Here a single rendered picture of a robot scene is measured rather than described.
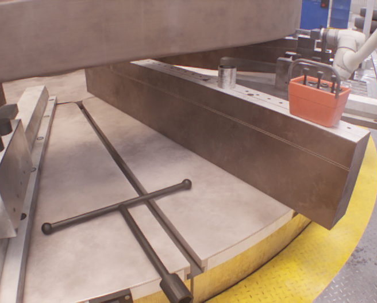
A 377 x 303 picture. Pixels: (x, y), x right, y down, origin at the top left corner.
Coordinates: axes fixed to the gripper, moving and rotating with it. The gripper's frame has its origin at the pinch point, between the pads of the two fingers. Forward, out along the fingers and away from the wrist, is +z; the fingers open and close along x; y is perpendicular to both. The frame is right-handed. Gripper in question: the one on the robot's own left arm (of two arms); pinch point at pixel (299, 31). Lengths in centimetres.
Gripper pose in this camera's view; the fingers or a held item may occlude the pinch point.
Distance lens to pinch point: 186.2
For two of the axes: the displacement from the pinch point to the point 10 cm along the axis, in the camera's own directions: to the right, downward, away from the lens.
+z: -8.1, -2.9, 5.2
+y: 0.0, -8.7, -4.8
